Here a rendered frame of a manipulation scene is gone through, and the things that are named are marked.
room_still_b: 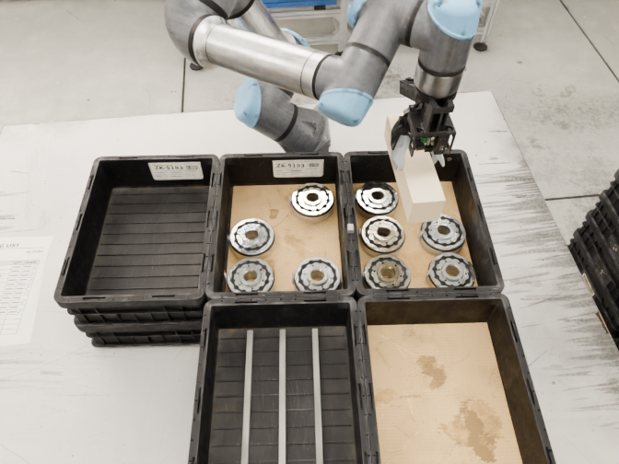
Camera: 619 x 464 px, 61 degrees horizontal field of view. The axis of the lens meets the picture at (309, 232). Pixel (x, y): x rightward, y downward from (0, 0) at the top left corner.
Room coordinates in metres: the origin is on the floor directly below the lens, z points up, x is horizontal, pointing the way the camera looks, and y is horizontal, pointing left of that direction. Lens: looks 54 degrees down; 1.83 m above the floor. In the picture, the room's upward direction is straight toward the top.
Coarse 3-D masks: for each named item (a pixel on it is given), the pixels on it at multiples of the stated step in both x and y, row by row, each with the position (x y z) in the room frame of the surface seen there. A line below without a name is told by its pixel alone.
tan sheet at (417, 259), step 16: (448, 192) 0.86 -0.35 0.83; (400, 208) 0.81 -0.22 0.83; (448, 208) 0.81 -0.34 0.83; (416, 224) 0.76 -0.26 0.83; (416, 240) 0.71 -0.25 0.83; (368, 256) 0.67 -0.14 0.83; (400, 256) 0.67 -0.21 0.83; (416, 256) 0.67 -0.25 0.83; (432, 256) 0.67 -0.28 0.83; (464, 256) 0.67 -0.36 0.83; (416, 272) 0.62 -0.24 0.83
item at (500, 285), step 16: (464, 160) 0.87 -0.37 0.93; (352, 192) 0.77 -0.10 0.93; (352, 208) 0.73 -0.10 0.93; (480, 208) 0.73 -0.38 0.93; (480, 224) 0.68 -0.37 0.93; (352, 240) 0.64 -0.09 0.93; (496, 272) 0.56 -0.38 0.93; (384, 288) 0.52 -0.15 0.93; (400, 288) 0.52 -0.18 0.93; (416, 288) 0.52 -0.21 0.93; (432, 288) 0.52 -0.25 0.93; (448, 288) 0.52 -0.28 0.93; (464, 288) 0.52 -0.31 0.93; (480, 288) 0.52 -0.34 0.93; (496, 288) 0.52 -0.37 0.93
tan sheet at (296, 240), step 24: (240, 192) 0.86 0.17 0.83; (264, 192) 0.86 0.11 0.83; (288, 192) 0.86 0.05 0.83; (240, 216) 0.78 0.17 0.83; (264, 216) 0.78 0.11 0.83; (288, 216) 0.78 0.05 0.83; (336, 216) 0.78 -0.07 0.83; (288, 240) 0.71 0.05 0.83; (312, 240) 0.71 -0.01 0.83; (336, 240) 0.71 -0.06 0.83; (288, 264) 0.64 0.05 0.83; (336, 264) 0.64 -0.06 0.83; (288, 288) 0.58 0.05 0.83
